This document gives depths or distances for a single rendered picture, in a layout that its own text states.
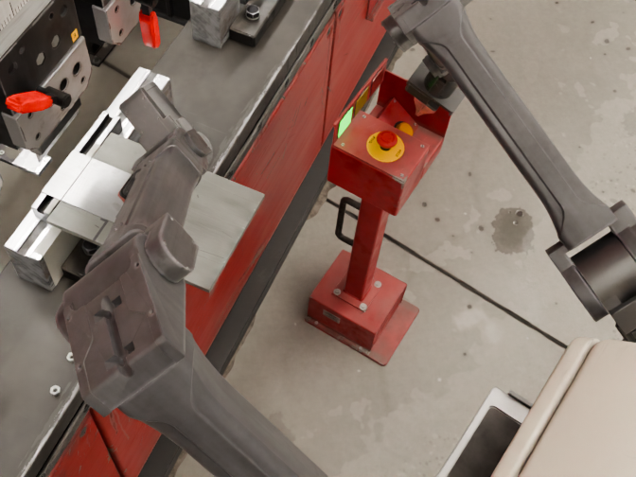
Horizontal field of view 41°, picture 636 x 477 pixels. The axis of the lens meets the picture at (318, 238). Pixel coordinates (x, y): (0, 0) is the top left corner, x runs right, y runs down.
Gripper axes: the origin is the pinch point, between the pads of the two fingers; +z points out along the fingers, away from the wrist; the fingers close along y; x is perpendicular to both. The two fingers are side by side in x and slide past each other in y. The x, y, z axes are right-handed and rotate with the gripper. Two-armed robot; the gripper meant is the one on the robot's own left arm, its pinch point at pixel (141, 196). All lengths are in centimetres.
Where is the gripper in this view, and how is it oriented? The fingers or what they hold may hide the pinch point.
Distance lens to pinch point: 126.0
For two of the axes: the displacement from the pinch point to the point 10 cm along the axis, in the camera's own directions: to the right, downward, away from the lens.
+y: -4.0, 7.7, -4.9
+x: 7.6, 5.8, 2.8
